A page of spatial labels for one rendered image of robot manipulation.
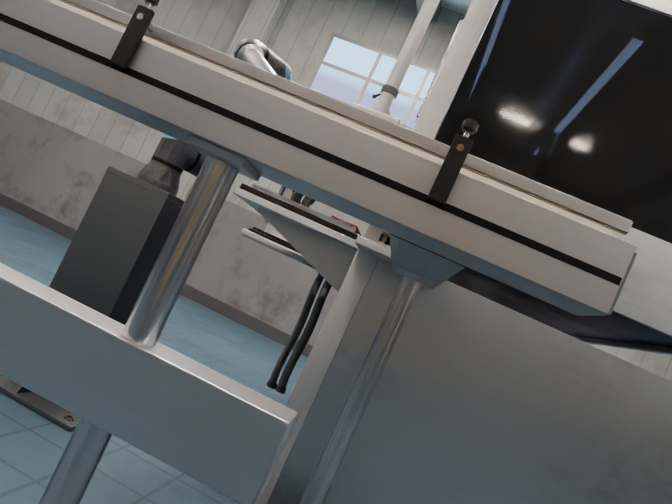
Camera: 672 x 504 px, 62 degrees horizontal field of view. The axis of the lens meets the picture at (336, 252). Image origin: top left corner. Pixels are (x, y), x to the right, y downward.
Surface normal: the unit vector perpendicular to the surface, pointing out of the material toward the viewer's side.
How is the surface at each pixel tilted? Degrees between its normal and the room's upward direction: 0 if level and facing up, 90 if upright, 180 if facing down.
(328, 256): 90
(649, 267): 90
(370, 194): 90
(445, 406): 90
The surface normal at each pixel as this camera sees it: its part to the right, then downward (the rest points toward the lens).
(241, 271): -0.15, -0.14
